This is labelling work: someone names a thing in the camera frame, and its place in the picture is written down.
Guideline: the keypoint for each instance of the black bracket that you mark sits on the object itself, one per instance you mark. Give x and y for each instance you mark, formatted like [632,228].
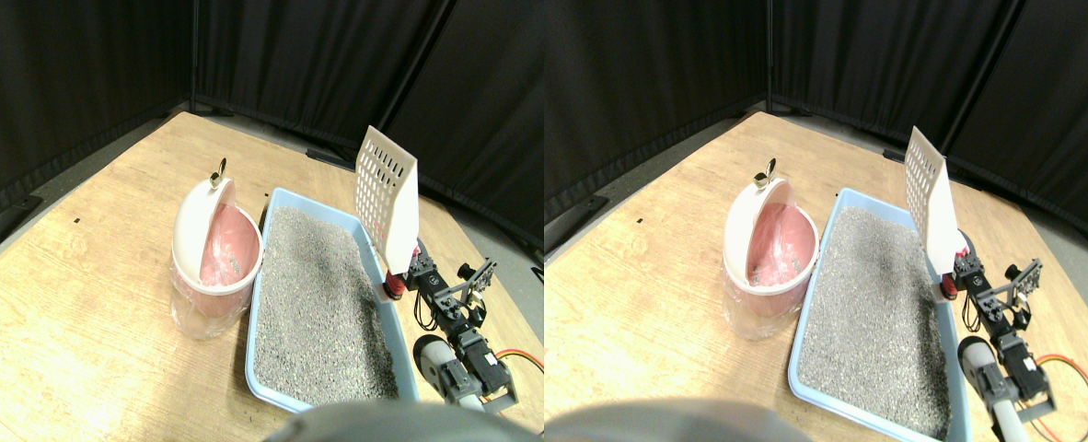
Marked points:
[1018,285]
[470,285]

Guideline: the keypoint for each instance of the blue litter tray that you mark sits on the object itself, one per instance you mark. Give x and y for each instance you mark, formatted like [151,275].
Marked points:
[323,304]
[875,322]

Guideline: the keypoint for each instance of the black curtain stand pole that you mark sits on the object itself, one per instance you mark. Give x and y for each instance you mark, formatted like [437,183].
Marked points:
[195,55]

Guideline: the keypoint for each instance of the white bin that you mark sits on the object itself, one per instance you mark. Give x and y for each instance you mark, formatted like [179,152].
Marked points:
[217,249]
[769,249]

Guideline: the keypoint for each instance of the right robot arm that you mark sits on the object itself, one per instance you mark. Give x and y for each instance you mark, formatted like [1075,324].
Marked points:
[1013,368]
[470,354]

